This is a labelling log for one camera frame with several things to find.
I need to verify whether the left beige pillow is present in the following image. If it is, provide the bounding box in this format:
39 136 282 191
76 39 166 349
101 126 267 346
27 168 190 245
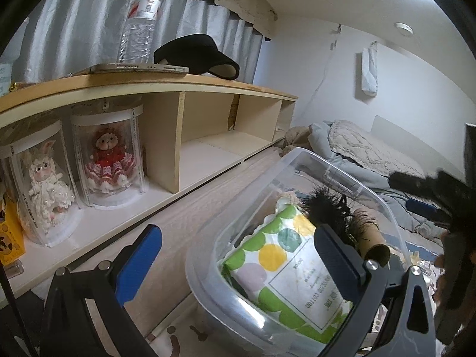
328 120 425 177

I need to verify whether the black feather bundle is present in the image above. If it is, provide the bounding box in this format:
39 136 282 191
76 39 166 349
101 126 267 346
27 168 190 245
300 186 378 248

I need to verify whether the round ceiling light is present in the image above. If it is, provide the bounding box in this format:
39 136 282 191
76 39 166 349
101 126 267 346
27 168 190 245
394 22 414 37

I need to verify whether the yellow cartoon box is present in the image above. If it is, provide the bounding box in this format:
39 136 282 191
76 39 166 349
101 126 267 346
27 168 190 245
0 195 25 265

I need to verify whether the white dress doll case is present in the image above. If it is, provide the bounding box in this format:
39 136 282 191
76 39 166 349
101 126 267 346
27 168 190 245
1 114 82 248

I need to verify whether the green dotted tissue pack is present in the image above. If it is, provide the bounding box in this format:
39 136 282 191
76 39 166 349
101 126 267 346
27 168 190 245
221 193 353 344

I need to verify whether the grey duvet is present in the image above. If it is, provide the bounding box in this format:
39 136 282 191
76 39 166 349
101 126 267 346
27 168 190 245
306 120 453 239

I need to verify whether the clear water bottle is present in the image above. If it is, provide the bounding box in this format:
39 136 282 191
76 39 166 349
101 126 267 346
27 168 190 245
117 0 162 64

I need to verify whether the red dress doll case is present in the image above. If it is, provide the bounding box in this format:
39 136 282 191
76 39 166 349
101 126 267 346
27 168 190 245
70 100 148 209

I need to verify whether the clear plastic storage bin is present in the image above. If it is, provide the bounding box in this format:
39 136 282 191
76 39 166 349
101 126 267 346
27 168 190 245
186 148 409 356

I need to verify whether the white headboard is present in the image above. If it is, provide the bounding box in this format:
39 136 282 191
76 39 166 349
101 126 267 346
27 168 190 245
370 115 465 181

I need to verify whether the white wall pouch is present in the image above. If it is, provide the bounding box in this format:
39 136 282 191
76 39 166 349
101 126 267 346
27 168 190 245
361 41 378 98

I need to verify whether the tablet on shelf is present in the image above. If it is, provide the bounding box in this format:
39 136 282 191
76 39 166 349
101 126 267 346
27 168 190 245
73 63 189 76

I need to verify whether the person's right hand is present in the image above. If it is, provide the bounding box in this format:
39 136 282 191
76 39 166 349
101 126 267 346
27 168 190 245
432 230 453 306

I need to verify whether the cardboard tube with yarn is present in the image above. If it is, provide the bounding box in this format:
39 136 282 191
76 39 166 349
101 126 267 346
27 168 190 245
357 219 391 267

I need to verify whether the wooden bedside shelf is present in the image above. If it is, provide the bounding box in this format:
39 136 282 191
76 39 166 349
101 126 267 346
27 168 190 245
1 73 296 296

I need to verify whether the black visor cap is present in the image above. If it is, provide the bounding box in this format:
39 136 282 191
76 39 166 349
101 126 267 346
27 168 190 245
153 34 240 81

